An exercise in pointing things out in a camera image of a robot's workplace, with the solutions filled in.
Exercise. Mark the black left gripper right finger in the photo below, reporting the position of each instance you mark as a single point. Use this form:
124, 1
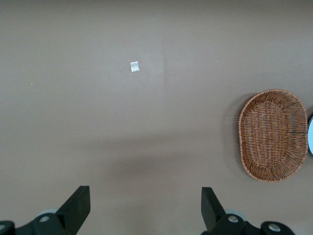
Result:
212, 213

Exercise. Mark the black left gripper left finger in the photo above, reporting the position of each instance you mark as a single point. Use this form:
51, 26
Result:
73, 210

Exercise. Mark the brown oval wicker basket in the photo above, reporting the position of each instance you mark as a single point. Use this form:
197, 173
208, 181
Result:
271, 137

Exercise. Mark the light blue round plate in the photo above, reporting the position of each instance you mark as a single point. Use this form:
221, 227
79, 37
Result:
311, 134

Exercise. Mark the small silver tape piece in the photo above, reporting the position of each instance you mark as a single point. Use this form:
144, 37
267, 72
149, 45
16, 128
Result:
134, 66

